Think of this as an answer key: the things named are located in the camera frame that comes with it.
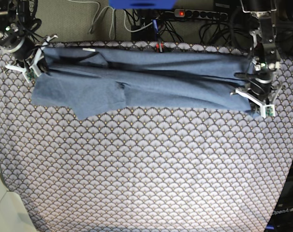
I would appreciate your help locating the red and black clip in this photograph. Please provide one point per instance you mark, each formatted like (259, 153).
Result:
(160, 47)

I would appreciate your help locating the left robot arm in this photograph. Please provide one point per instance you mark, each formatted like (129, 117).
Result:
(265, 59)

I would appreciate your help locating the beige plastic bin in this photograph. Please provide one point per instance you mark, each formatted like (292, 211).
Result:
(13, 214)

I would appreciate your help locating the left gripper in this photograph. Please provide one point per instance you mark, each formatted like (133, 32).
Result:
(259, 82)

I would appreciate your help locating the blue T-shirt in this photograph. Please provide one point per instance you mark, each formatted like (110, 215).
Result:
(99, 80)

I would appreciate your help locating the fan-patterned table cloth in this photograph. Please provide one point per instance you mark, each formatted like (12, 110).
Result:
(144, 169)

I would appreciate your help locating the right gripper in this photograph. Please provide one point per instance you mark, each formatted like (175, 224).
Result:
(9, 39)

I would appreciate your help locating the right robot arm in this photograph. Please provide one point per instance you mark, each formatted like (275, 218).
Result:
(20, 16)

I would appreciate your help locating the black OpenArm base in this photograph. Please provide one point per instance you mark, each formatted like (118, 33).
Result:
(282, 217)

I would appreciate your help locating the black power strip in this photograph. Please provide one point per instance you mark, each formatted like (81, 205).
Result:
(197, 14)

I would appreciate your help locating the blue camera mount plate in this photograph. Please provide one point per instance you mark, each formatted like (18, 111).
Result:
(142, 4)

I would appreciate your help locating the black box under table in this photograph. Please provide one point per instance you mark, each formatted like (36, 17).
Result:
(147, 34)

